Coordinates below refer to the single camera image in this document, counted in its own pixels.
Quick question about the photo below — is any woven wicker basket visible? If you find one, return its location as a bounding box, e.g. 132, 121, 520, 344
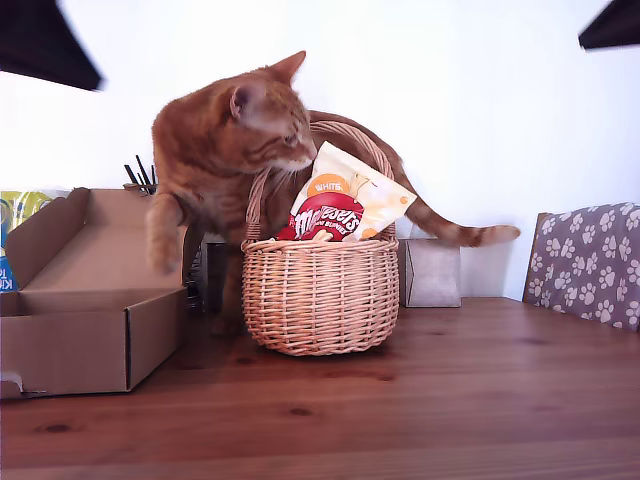
240, 119, 401, 357

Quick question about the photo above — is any wire utensil holder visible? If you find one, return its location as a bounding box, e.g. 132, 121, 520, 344
184, 244, 206, 311

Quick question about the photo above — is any orange tabby cat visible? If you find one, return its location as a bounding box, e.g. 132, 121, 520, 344
145, 49, 522, 336

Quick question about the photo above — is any white red Maltesers bag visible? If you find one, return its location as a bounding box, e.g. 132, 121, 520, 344
275, 140, 419, 244

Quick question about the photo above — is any grey paper bag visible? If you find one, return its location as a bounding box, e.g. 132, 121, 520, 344
399, 238, 462, 308

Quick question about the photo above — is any yellow blue paper towel pack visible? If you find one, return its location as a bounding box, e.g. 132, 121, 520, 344
0, 188, 69, 294

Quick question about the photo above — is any brown cardboard box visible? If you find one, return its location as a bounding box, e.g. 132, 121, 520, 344
0, 187, 201, 400

